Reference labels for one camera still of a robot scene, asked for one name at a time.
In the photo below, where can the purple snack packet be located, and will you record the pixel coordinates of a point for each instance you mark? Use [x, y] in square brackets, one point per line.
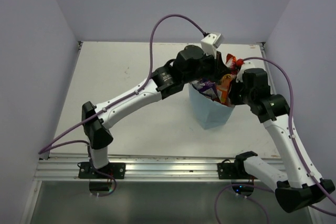
[205, 88]

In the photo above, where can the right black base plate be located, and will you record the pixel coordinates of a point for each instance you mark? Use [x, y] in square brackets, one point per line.
[232, 170]

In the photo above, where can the red emergency knob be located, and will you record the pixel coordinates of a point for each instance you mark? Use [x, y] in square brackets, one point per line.
[239, 63]

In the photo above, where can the orange snack packet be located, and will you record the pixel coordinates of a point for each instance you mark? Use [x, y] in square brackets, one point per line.
[224, 86]

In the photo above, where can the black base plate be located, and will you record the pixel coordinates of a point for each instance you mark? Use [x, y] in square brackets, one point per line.
[232, 170]
[116, 170]

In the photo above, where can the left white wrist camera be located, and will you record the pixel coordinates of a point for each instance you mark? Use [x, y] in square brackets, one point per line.
[211, 42]

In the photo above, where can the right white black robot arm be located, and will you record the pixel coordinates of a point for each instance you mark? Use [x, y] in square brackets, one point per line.
[300, 185]

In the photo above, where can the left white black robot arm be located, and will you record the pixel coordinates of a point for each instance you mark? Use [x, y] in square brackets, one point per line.
[191, 64]

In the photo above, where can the light blue paper bag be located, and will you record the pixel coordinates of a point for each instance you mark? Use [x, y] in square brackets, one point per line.
[209, 113]

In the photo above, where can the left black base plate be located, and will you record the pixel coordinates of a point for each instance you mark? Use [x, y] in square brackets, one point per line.
[116, 170]

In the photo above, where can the aluminium mounting rail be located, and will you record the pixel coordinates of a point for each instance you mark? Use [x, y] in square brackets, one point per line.
[63, 167]

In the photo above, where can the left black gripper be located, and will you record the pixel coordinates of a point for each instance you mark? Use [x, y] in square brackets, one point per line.
[219, 67]

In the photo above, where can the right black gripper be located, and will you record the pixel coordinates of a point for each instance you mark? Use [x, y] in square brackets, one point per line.
[234, 100]

